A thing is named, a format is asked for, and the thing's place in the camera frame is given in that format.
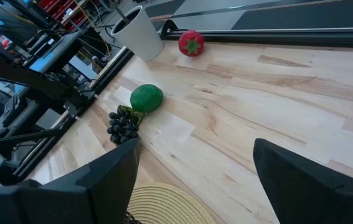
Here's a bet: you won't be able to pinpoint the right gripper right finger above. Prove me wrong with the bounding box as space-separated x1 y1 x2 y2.
252 138 353 224

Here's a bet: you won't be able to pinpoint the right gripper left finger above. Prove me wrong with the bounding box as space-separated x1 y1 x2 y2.
0 138 141 224

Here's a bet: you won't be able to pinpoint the black grape bunch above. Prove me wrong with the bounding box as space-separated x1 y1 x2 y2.
106 105 146 146

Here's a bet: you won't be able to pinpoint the green lime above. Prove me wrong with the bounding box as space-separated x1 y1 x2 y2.
129 83 164 113

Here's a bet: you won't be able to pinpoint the small red tomato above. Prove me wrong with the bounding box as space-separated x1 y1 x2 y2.
177 29 205 57

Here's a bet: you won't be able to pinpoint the round straw placemat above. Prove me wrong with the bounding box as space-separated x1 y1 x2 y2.
126 182 217 224

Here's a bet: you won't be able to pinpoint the blue screen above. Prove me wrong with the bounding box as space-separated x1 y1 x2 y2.
29 52 59 73

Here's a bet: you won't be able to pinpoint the grey desk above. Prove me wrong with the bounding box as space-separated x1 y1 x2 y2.
28 30 83 74

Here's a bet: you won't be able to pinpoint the green plant in white pot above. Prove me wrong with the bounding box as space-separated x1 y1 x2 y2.
110 5 165 62

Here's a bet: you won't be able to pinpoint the black hazard-striped floor mat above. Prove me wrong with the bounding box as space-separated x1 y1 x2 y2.
149 0 353 30

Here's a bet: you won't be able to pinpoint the red storage bins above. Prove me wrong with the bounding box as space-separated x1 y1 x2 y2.
37 0 87 32

